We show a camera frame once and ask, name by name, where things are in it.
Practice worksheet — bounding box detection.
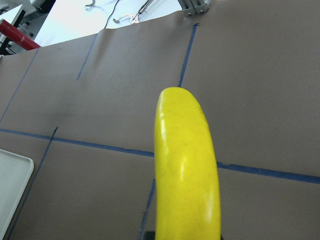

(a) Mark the long metal grabber tool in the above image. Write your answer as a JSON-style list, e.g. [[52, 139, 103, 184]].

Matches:
[[113, 0, 153, 24]]

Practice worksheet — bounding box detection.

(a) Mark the white bear tray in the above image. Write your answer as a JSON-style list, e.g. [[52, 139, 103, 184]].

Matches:
[[0, 150, 34, 239]]

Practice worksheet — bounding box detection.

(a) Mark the red cylinder bottle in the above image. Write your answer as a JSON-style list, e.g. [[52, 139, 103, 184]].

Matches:
[[0, 19, 41, 51]]

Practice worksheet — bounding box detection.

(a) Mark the aluminium frame post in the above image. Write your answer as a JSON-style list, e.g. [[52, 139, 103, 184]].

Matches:
[[178, 0, 212, 17]]

